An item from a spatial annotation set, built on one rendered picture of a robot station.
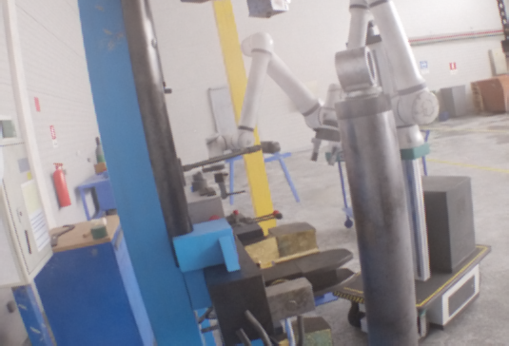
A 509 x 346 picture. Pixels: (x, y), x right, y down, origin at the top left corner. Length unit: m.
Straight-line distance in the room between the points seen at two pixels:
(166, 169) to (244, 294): 0.43
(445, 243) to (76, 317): 2.30
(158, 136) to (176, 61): 11.03
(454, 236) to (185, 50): 10.47
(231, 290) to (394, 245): 0.70
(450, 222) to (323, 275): 1.40
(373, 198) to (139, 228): 0.81
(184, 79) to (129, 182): 10.88
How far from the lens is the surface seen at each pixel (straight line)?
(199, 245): 1.34
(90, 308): 2.86
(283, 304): 1.29
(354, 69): 1.60
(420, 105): 2.10
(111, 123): 1.45
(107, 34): 1.48
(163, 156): 1.33
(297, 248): 1.81
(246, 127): 2.37
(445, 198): 2.66
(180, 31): 12.48
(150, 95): 1.33
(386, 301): 1.77
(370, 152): 1.58
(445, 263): 2.82
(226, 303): 1.24
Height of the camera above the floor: 1.52
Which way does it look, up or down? 6 degrees down
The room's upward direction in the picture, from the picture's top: 11 degrees counter-clockwise
